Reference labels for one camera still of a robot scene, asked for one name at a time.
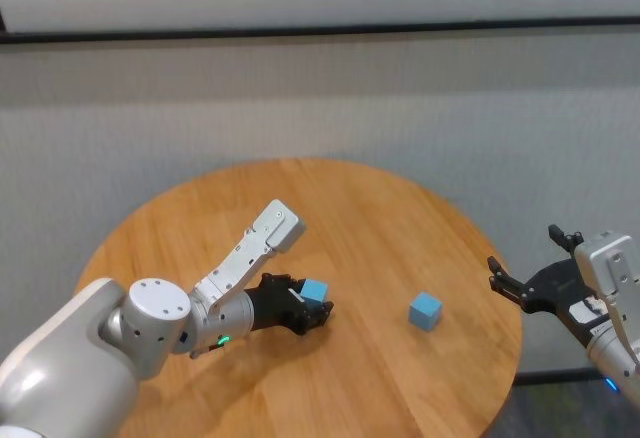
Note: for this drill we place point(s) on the black wall rail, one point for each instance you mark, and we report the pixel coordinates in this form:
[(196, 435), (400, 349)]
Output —
[(320, 29)]

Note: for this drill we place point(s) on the blue cube block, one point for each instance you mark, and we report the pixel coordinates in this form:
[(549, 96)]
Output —
[(425, 312), (315, 290)]

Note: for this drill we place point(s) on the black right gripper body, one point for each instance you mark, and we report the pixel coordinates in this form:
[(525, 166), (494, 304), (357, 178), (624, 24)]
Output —
[(560, 288)]

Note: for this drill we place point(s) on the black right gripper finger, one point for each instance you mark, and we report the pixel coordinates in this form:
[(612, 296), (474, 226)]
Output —
[(507, 282), (564, 240)]

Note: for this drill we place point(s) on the black floor rail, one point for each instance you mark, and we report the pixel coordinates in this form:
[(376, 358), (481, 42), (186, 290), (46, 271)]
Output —
[(550, 378)]

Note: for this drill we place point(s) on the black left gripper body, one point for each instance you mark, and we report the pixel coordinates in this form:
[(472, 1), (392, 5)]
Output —
[(275, 308)]

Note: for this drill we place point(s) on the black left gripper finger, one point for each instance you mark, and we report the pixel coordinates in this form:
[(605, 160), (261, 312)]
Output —
[(282, 283), (317, 315)]

